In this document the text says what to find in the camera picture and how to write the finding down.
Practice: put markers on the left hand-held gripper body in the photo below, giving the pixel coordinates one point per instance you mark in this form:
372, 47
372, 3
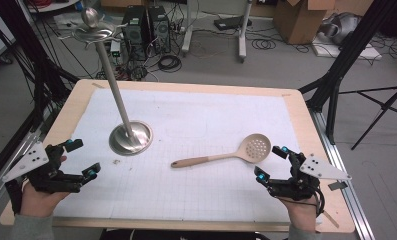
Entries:
26, 163

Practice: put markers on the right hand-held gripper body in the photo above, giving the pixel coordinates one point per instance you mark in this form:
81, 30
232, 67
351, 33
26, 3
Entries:
316, 168

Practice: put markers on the beige slotted spoon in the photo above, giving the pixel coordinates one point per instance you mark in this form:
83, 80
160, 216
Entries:
256, 148

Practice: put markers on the metal utensil stand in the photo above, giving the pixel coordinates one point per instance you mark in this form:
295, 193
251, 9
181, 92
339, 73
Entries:
131, 140

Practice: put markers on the person's left hand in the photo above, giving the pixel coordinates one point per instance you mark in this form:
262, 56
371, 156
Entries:
39, 203

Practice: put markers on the person's right hand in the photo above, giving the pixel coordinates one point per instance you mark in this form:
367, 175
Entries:
302, 213

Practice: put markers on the black tape piece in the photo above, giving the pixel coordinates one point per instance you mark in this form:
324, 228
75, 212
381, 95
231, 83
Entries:
337, 185

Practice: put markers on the long beige tape strip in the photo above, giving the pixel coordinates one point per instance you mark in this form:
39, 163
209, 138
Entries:
331, 219

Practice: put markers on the white grid mat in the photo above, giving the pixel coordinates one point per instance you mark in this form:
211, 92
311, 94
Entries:
202, 193

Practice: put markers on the black tripod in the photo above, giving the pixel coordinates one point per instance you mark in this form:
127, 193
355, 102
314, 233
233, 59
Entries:
384, 106

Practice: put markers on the white flat board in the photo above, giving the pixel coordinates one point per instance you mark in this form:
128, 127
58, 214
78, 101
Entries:
332, 51

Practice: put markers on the white stand leg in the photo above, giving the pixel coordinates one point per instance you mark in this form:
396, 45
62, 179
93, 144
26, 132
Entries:
188, 33
243, 36

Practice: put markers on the black computer tower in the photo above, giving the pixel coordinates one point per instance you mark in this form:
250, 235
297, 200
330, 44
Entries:
135, 31
159, 28

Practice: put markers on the cardboard box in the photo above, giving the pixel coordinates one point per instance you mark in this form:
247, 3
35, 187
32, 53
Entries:
297, 23

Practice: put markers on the grey bag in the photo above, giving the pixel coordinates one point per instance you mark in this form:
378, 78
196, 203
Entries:
344, 28

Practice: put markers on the black flat device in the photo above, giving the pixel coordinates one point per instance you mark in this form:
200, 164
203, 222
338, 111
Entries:
229, 22

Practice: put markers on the white round table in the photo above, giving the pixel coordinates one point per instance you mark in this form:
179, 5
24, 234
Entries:
52, 6

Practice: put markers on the aluminium rail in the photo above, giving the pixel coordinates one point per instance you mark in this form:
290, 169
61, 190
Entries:
342, 173
6, 163

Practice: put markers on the black frame post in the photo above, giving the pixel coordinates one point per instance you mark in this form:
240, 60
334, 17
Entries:
352, 50
36, 66

